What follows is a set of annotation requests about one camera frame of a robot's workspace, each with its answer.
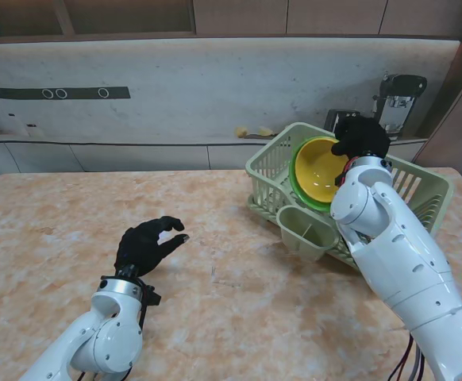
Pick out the white counter cabinet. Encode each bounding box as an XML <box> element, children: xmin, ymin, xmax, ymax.
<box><xmin>0</xmin><ymin>134</ymin><xmax>429</xmax><ymax>174</ymax></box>

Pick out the red right wrist cable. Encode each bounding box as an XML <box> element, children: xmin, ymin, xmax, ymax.
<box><xmin>336</xmin><ymin>157</ymin><xmax>355</xmax><ymax>186</ymax></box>

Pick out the black toaster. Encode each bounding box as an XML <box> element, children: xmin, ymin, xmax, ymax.
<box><xmin>324</xmin><ymin>109</ymin><xmax>361</xmax><ymax>132</ymax></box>

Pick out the light green plastic dish rack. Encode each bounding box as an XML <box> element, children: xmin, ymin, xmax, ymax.
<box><xmin>244</xmin><ymin>121</ymin><xmax>456</xmax><ymax>273</ymax></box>

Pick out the small white box black mark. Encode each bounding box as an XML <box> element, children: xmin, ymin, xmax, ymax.
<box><xmin>23</xmin><ymin>121</ymin><xmax>44</xmax><ymax>138</ymax></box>
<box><xmin>6</xmin><ymin>112</ymin><xmax>22</xmax><ymax>135</ymax></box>

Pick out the black silver coffee machine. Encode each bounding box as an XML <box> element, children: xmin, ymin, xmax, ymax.
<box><xmin>372</xmin><ymin>73</ymin><xmax>429</xmax><ymax>140</ymax></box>

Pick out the wooden wall cabinet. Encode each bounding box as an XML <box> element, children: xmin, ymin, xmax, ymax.
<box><xmin>0</xmin><ymin>0</ymin><xmax>462</xmax><ymax>40</ymax></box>

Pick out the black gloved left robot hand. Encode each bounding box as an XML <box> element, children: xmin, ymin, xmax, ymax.
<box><xmin>114</xmin><ymin>216</ymin><xmax>191</xmax><ymax>278</ymax></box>

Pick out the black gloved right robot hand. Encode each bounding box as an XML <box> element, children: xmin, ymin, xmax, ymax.
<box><xmin>330</xmin><ymin>114</ymin><xmax>391</xmax><ymax>160</ymax></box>

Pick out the yellow plastic bowl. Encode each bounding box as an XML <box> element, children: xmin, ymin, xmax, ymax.
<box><xmin>295</xmin><ymin>139</ymin><xmax>345</xmax><ymax>203</ymax></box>

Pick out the black wall socket rail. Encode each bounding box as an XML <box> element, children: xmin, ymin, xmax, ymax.
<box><xmin>0</xmin><ymin>86</ymin><xmax>131</xmax><ymax>100</ymax></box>

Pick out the brown wooden side panel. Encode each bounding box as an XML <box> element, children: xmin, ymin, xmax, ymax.
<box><xmin>413</xmin><ymin>37</ymin><xmax>462</xmax><ymax>179</ymax></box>

